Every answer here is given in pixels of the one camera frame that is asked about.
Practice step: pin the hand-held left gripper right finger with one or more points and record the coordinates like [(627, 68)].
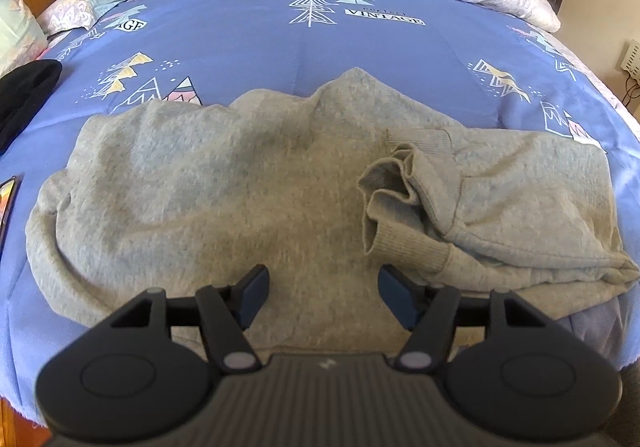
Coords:
[(395, 294)]

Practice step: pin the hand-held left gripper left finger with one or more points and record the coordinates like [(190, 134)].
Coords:
[(254, 297)]

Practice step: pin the grey sweatshirt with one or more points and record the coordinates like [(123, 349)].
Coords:
[(225, 197)]

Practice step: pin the blue printed bedsheet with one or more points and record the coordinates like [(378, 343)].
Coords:
[(240, 42)]

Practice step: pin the dark framed flat object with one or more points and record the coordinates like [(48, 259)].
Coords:
[(7, 212)]

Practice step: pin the black cloth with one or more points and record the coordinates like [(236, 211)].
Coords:
[(25, 97)]

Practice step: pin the pale green floral pillow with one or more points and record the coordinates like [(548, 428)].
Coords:
[(17, 22)]

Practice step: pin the wooden bed frame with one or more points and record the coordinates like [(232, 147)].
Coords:
[(12, 427)]

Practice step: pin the white wall socket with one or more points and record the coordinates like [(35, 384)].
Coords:
[(632, 61)]

